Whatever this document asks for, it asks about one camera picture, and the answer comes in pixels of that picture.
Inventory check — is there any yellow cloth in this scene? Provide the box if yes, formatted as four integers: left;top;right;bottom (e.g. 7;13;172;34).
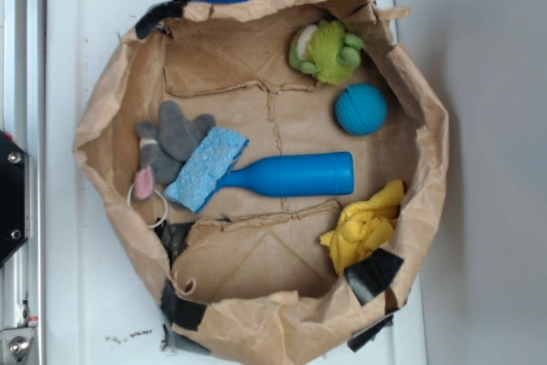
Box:
319;180;405;275

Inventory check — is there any brown paper bag bin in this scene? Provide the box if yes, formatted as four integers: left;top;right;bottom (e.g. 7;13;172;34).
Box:
74;0;449;364

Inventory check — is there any blue plastic bottle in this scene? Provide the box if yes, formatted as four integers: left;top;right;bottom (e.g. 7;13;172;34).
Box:
220;152;355;197

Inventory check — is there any light blue sponge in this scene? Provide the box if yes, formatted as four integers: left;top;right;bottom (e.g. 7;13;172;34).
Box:
163;127;249;214

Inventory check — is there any blue dimpled ball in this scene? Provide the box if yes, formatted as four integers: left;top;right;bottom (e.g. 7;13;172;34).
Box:
334;83;388;136

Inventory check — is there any grey plush mouse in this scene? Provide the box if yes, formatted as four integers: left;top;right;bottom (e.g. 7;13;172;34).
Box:
132;101;216;201

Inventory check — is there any green plush frog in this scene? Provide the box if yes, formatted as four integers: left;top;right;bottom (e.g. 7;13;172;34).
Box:
288;20;364;85

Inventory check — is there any white tray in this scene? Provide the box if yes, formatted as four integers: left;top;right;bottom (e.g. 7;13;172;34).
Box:
44;0;429;365

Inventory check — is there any white ring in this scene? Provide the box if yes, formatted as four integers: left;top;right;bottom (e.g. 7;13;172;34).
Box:
126;185;169;229

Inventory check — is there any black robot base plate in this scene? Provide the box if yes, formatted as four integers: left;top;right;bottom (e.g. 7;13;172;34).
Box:
0;131;29;267

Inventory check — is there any aluminium frame rail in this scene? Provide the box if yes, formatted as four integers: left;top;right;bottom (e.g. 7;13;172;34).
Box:
1;0;46;364

